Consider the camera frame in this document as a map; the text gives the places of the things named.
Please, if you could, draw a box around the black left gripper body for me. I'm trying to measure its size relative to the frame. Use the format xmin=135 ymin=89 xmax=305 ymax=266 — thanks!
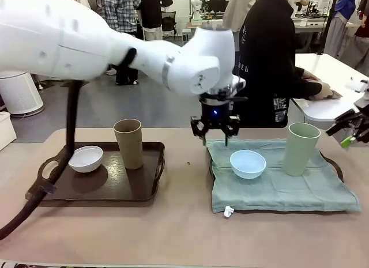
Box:
xmin=190 ymin=101 xmax=241 ymax=130

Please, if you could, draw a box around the light blue bowl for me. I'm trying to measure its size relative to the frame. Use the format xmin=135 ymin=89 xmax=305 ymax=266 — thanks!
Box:
xmin=229 ymin=150 xmax=267 ymax=180

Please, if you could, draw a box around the person in beige coat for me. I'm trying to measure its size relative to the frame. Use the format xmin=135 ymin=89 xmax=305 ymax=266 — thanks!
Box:
xmin=222 ymin=0 xmax=254 ymax=32

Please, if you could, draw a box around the light green plastic cup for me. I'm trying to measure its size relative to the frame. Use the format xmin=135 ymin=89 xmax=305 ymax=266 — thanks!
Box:
xmin=281 ymin=122 xmax=322 ymax=176

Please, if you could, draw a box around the light wooden board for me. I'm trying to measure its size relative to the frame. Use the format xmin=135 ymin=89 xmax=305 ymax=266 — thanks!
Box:
xmin=308 ymin=89 xmax=344 ymax=101

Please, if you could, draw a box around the white air purifier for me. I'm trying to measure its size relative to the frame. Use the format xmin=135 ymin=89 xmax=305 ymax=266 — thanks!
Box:
xmin=0 ymin=71 xmax=46 ymax=118

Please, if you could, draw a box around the person in dark red top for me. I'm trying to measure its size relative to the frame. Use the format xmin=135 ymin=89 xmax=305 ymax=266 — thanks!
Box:
xmin=353 ymin=0 xmax=369 ymax=73

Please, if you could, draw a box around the white bowl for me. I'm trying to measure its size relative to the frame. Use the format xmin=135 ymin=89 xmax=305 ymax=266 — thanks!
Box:
xmin=68 ymin=145 xmax=104 ymax=173

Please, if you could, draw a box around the black stand pole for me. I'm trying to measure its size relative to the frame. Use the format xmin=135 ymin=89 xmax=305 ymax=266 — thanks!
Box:
xmin=315 ymin=0 xmax=340 ymax=56

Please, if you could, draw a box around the beige plastic cup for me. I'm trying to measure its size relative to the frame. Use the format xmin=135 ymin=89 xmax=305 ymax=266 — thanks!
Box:
xmin=113 ymin=119 xmax=144 ymax=170

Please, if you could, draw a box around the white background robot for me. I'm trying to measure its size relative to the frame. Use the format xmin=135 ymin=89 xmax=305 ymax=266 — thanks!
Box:
xmin=189 ymin=0 xmax=204 ymax=21

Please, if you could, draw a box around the person in blue jacket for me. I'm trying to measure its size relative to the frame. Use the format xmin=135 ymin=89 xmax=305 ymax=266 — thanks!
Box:
xmin=331 ymin=0 xmax=361 ymax=59

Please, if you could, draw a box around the black office chair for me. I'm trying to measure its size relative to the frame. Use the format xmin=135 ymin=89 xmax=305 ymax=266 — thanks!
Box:
xmin=161 ymin=16 xmax=177 ymax=37

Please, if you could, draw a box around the person's right hand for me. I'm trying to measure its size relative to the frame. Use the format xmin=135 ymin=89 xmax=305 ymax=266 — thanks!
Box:
xmin=319 ymin=82 xmax=333 ymax=98

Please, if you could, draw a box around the person in black shirt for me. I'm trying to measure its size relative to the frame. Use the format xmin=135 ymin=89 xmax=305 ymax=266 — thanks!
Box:
xmin=137 ymin=0 xmax=174 ymax=41

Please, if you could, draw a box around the teal cloth mat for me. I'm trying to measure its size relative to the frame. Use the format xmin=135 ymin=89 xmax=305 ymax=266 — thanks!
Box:
xmin=206 ymin=138 xmax=362 ymax=214

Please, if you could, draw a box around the dark brown serving tray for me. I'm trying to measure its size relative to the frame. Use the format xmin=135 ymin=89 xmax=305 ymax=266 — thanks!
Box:
xmin=25 ymin=141 xmax=166 ymax=202

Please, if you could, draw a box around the black cable hose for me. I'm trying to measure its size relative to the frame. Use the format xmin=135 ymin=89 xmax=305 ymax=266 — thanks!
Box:
xmin=0 ymin=79 xmax=84 ymax=241

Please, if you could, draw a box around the white box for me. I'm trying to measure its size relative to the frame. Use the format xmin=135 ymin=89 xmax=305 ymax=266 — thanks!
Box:
xmin=0 ymin=111 xmax=17 ymax=151

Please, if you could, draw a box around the person's left hand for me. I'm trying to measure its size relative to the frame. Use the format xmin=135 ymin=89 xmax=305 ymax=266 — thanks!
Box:
xmin=301 ymin=70 xmax=321 ymax=81

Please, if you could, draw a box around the person in black sweatshirt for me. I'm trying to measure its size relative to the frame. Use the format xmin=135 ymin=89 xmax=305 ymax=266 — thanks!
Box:
xmin=238 ymin=0 xmax=323 ymax=129

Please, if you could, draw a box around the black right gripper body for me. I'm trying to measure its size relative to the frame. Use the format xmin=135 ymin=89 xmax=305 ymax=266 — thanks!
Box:
xmin=353 ymin=97 xmax=369 ymax=142

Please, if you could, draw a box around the person in plaid shirt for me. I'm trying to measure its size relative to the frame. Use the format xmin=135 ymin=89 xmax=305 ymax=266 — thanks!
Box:
xmin=99 ymin=0 xmax=142 ymax=86

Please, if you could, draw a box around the white side table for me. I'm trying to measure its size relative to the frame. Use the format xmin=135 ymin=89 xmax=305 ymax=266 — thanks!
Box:
xmin=289 ymin=52 xmax=369 ymax=122

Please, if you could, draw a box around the background workbench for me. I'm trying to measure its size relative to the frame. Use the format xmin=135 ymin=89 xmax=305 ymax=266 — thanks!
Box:
xmin=289 ymin=8 xmax=332 ymax=28

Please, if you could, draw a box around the person's right forearm black sleeve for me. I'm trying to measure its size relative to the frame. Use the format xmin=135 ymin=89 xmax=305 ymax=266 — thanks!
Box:
xmin=293 ymin=66 xmax=323 ymax=101

